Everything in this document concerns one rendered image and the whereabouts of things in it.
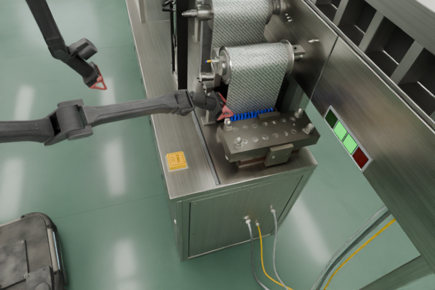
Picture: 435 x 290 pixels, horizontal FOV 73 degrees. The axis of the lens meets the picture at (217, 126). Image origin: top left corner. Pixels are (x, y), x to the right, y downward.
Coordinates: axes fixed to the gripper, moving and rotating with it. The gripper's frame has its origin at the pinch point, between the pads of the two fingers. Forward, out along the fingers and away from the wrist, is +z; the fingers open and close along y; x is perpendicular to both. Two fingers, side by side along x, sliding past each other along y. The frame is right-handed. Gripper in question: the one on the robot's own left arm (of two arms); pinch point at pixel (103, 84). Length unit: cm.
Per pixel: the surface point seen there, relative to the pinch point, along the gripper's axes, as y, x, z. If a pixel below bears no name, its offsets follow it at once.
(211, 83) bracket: -26.4, -39.4, 12.0
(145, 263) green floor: -46, 57, 88
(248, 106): -38, -46, 24
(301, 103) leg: -32, -73, 62
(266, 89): -40, -56, 20
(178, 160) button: -43.5, -9.6, 19.5
